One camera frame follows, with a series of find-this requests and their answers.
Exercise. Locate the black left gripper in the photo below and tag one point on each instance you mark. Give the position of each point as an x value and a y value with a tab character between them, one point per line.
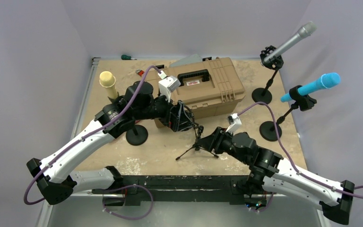
175	117

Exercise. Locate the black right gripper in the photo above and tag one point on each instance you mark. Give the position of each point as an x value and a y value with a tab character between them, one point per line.
213	141

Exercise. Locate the black tripod shock mount stand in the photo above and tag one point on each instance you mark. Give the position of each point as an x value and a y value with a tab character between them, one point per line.
198	130

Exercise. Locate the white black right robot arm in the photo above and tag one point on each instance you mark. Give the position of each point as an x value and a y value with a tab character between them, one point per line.
271	172

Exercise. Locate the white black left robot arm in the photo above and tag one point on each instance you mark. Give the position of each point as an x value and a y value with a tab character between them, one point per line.
55	175

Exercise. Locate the black stand for cream microphone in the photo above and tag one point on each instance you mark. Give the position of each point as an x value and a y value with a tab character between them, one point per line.
122	120

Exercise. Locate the black clip stand for blue microphone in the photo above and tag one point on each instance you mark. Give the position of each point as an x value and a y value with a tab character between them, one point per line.
303	102

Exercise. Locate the cream yellow microphone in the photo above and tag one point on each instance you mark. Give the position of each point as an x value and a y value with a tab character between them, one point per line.
107	80

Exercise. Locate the blue microphone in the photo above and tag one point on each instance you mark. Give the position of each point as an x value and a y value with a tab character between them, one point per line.
326	81

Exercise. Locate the silver microphone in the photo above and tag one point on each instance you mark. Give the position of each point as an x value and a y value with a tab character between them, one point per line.
306	30

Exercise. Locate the tan plastic tool case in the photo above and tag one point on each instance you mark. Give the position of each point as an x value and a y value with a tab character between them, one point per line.
209	88

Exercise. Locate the grey flat sheet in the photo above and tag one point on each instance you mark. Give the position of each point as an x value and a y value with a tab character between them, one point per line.
194	58

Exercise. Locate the red small tool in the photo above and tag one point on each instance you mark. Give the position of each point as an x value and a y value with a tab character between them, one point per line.
139	72

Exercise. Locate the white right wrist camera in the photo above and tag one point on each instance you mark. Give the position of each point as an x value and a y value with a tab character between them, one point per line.
234	123

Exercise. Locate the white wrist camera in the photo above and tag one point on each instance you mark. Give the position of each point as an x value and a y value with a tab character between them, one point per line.
234	123
167	85

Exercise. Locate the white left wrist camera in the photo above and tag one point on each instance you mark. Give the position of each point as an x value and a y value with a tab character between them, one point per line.
167	85

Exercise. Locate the green screwdriver handle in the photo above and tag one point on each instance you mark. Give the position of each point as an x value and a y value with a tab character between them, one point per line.
127	58

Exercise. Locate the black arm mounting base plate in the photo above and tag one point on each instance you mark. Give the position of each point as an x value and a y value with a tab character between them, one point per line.
233	189

